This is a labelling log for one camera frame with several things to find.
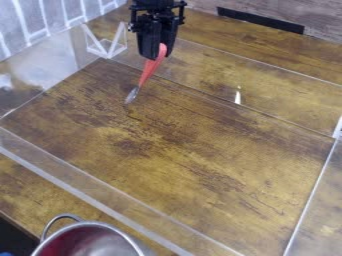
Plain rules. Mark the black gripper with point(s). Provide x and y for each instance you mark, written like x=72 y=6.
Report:
x=147 y=14

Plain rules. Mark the pink handled metal spoon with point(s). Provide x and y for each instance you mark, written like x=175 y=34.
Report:
x=148 y=70

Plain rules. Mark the black strip on table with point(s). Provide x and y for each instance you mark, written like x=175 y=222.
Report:
x=260 y=20

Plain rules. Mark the stainless steel pot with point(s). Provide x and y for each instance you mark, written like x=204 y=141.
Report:
x=71 y=236

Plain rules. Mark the clear acrylic corner bracket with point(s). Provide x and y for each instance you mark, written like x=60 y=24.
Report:
x=103 y=47

